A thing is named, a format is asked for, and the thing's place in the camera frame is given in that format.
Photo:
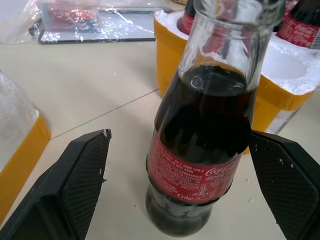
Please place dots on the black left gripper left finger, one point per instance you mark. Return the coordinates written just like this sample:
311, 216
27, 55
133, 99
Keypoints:
75, 185

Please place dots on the black tray in clear plastic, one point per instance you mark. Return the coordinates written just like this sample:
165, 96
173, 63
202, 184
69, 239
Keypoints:
95, 22

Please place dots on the yellow taped box foam-lined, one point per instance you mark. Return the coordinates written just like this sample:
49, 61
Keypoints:
17, 140

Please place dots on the yellow crate with white foam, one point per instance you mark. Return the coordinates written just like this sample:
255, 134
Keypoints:
282, 75

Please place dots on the glass cola bottle red label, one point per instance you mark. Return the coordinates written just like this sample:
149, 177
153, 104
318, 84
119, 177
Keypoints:
189, 18
200, 130
301, 27

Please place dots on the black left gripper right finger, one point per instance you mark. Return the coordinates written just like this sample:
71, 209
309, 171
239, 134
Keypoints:
287, 180

